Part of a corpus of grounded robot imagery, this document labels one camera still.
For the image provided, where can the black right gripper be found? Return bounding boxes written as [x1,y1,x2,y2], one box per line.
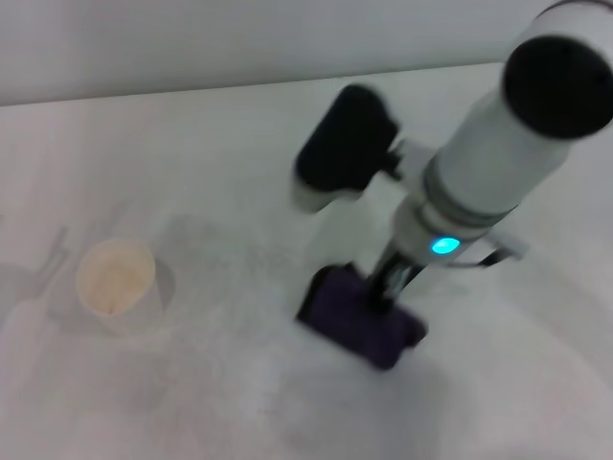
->
[365,248,428,313]

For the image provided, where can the purple rag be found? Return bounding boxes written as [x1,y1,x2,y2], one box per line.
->
[295,263,428,373]

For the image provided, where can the white paper cup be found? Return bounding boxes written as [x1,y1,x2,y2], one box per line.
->
[75,237,163,337]

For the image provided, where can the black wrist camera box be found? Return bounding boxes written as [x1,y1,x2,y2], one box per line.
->
[289,82,404,215]

